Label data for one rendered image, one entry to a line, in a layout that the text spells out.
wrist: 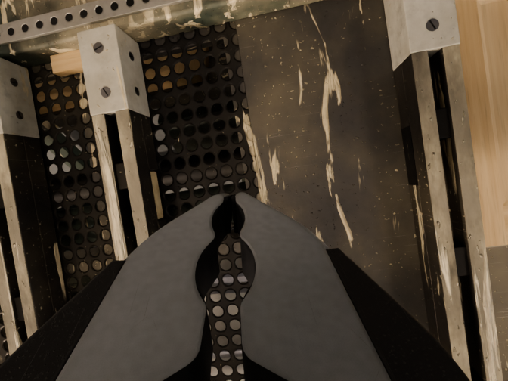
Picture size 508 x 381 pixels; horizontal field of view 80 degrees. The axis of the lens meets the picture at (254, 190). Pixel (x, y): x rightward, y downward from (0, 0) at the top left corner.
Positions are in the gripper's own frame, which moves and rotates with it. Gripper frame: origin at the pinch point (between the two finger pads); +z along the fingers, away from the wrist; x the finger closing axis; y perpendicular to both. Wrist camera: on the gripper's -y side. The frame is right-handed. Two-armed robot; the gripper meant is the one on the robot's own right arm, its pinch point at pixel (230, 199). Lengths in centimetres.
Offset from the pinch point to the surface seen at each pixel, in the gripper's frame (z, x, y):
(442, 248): 19.7, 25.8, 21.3
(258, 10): 44.9, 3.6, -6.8
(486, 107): 32.0, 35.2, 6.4
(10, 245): 30, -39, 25
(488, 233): 23.6, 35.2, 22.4
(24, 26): 45, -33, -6
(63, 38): 44, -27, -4
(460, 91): 28.7, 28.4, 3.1
